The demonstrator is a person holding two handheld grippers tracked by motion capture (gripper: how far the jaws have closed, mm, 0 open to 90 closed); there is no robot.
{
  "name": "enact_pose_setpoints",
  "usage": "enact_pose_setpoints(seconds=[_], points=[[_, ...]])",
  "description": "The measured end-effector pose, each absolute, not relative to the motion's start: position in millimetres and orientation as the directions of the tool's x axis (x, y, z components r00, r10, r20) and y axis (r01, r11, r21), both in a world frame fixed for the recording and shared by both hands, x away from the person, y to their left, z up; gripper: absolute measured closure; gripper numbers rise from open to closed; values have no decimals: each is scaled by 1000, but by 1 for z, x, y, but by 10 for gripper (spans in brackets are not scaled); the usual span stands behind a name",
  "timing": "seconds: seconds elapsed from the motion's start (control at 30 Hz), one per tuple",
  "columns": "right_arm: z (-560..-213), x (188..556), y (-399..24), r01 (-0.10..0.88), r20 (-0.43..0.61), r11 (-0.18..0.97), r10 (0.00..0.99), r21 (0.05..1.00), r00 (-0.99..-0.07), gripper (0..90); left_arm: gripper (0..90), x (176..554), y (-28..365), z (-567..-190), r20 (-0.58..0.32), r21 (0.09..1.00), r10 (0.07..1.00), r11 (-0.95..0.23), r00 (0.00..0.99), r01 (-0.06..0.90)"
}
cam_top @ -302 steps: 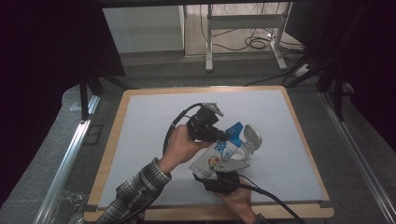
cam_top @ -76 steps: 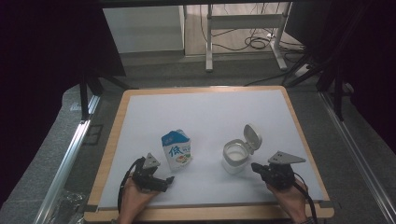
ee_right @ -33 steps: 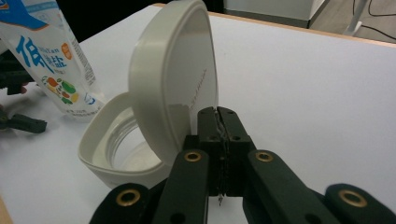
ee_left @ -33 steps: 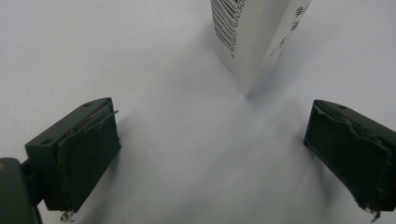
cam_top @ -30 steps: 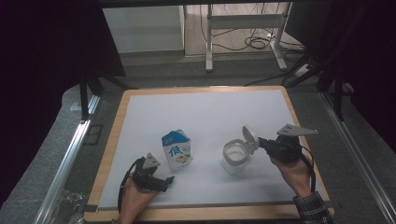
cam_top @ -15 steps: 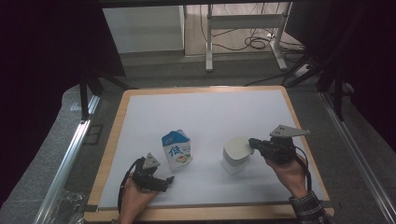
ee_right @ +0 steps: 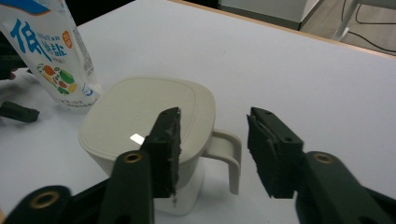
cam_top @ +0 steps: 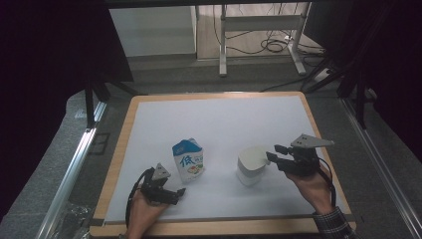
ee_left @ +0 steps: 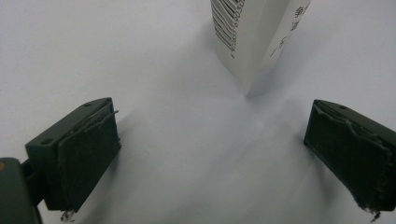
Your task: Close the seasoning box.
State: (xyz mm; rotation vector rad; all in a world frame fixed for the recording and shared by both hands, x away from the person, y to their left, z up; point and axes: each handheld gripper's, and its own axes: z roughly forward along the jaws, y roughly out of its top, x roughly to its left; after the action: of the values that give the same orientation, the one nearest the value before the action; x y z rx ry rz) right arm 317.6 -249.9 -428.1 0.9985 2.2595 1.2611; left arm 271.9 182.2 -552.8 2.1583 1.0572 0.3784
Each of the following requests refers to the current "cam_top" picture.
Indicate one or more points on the white cabinet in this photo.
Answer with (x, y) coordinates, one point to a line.
(152, 31)

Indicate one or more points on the black metal stand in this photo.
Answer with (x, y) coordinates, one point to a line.
(89, 103)
(360, 99)

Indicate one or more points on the white power strip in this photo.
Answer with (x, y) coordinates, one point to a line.
(321, 75)

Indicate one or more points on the person's right hand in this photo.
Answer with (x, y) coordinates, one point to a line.
(315, 191)

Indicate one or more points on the blue and white milk carton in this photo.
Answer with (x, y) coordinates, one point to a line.
(189, 162)

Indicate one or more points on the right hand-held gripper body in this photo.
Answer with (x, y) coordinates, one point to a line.
(305, 162)

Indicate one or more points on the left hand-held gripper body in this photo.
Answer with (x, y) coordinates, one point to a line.
(156, 191)

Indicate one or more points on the person's left hand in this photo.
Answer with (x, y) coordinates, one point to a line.
(141, 215)

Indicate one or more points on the dark curtain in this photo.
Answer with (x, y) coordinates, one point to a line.
(391, 66)
(49, 66)

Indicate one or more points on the aluminium rail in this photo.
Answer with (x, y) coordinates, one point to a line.
(71, 176)
(381, 166)

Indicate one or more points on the clear plastic bag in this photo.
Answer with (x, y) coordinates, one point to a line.
(71, 219)

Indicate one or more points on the white metal desk frame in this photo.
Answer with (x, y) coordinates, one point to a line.
(262, 23)

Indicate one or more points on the white table mat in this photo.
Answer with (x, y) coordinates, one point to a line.
(215, 122)

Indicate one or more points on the black floor bracket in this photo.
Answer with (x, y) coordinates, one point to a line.
(99, 143)

